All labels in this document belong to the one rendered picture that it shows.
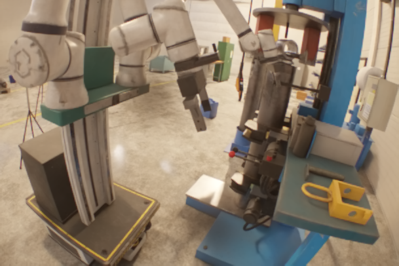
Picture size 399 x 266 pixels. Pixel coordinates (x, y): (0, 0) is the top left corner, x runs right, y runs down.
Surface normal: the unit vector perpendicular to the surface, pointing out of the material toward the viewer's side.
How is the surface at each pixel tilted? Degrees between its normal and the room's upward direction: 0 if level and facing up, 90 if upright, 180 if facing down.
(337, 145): 90
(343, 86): 90
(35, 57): 95
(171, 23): 91
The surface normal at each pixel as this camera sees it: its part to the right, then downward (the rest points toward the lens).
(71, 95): 0.79, -0.06
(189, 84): -0.16, 0.43
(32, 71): 0.15, 0.51
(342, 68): -0.44, 0.26
